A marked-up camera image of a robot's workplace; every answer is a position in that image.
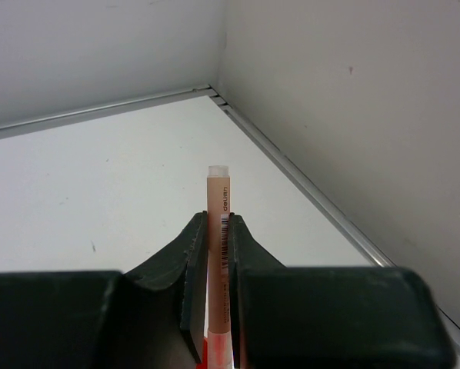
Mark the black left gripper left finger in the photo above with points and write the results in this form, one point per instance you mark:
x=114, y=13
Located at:
x=150, y=317

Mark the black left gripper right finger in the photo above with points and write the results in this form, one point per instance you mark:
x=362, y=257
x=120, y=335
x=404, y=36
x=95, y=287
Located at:
x=329, y=317

